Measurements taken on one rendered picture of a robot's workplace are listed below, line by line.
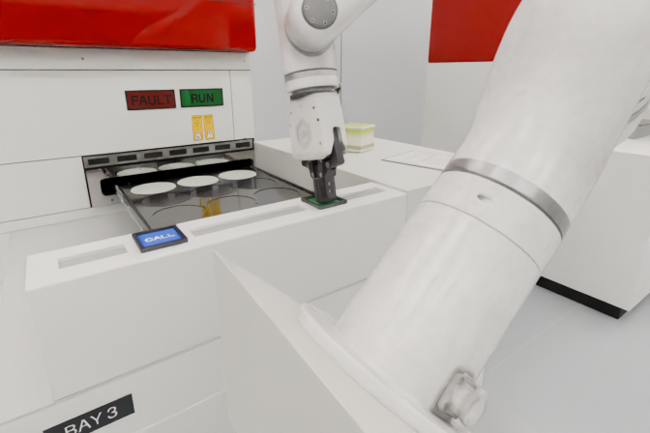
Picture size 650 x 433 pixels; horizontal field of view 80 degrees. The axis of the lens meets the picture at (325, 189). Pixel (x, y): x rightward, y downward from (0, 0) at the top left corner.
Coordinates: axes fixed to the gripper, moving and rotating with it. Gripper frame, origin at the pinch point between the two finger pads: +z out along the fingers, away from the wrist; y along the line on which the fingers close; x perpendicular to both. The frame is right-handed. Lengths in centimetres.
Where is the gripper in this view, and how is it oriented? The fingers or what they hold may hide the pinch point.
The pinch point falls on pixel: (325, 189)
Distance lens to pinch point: 63.7
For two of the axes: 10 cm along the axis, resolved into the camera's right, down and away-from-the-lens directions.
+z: 1.2, 9.8, 1.2
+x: 8.1, -1.7, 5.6
